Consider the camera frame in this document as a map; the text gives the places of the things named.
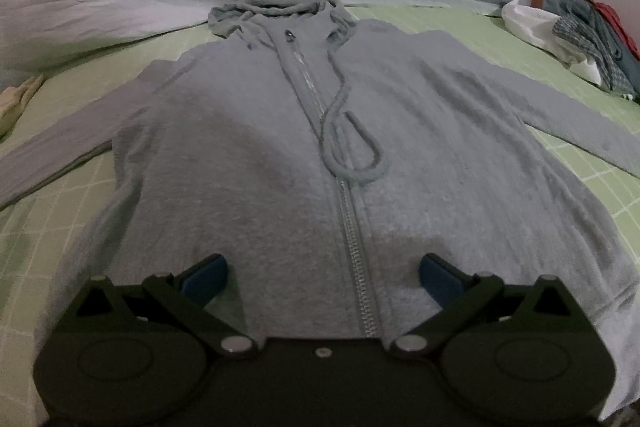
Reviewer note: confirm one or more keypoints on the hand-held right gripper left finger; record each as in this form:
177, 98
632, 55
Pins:
207, 278

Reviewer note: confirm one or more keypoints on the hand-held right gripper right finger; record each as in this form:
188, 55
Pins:
440, 279

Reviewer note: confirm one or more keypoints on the grey zip hoodie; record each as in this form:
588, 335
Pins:
225, 182

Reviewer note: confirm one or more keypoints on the green grid bed sheet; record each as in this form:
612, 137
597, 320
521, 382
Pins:
440, 19

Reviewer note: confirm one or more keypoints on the beige cloth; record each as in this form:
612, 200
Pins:
15, 102

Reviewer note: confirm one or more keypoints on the blue checked shirt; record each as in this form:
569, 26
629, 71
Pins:
580, 34

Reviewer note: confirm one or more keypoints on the blue-grey garment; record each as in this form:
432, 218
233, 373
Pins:
609, 39

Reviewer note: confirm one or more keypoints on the red garment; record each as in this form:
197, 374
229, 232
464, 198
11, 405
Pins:
607, 13

